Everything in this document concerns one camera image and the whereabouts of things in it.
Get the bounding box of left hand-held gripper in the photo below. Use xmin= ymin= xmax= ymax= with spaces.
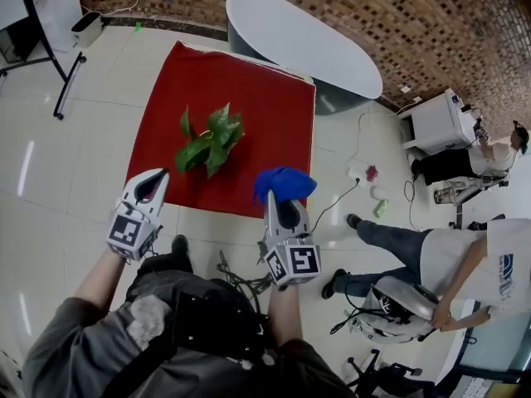
xmin=106 ymin=167 xmax=171 ymax=262

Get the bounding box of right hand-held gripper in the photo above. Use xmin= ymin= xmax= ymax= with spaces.
xmin=256 ymin=190 xmax=324 ymax=287

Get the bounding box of blue cloth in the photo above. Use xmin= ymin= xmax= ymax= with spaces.
xmin=253 ymin=165 xmax=319 ymax=207

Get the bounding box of flower pot with green plant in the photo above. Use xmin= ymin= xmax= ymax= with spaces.
xmin=174 ymin=102 xmax=246 ymax=180

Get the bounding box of person's left forearm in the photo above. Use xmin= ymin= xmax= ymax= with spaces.
xmin=73 ymin=248 xmax=126 ymax=307

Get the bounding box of person's right forearm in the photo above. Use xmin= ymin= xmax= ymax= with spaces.
xmin=266 ymin=282 xmax=303 ymax=348

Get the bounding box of person's black shoe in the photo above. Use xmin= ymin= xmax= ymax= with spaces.
xmin=171 ymin=234 xmax=192 ymax=269

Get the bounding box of white power strip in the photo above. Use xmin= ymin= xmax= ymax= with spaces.
xmin=345 ymin=167 xmax=367 ymax=187

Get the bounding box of red table cover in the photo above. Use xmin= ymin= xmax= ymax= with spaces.
xmin=124 ymin=40 xmax=318 ymax=220

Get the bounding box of grey backpack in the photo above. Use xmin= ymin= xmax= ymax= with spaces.
xmin=347 ymin=275 xmax=441 ymax=344

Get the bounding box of black wheeled board stand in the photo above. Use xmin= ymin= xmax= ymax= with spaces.
xmin=0 ymin=0 xmax=89 ymax=121

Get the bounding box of person's dark clothed body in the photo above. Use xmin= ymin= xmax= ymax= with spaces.
xmin=22 ymin=251 xmax=354 ymax=398

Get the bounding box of white cabinet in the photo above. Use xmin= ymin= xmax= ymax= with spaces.
xmin=398 ymin=88 xmax=485 ymax=156

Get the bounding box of white oval table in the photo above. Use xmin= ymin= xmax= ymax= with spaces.
xmin=224 ymin=0 xmax=384 ymax=116

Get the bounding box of black office chair base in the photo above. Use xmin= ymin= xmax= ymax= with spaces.
xmin=343 ymin=347 xmax=425 ymax=394

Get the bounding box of white board panel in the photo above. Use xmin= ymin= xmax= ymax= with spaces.
xmin=30 ymin=0 xmax=85 ymax=54

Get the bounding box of glass top desk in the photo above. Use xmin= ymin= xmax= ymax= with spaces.
xmin=433 ymin=299 xmax=531 ymax=398

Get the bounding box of black power cable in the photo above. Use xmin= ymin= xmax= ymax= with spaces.
xmin=310 ymin=180 xmax=360 ymax=232

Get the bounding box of black cable bundle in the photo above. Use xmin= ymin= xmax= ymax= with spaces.
xmin=214 ymin=250 xmax=271 ymax=311

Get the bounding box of thin white floor cable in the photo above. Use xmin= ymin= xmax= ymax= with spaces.
xmin=347 ymin=109 xmax=377 ymax=170

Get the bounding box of thin black floor cable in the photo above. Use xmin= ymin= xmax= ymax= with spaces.
xmin=403 ymin=179 xmax=433 ymax=232

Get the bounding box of white cable box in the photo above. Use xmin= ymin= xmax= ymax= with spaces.
xmin=71 ymin=11 xmax=104 ymax=50

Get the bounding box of white wall cable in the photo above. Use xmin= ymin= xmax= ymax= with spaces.
xmin=100 ymin=0 xmax=140 ymax=18

